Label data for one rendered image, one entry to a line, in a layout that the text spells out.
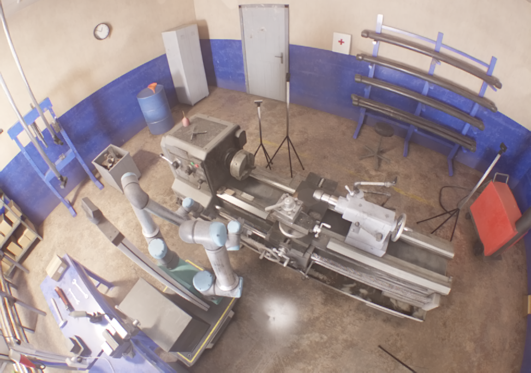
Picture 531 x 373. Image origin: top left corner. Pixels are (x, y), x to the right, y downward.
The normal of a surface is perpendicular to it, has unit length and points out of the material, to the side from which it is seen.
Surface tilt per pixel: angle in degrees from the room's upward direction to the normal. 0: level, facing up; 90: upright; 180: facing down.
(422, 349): 0
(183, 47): 90
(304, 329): 0
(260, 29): 90
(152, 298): 0
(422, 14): 90
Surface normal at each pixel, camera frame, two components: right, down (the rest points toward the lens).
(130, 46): 0.86, 0.35
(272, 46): -0.51, 0.64
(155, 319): -0.04, -0.69
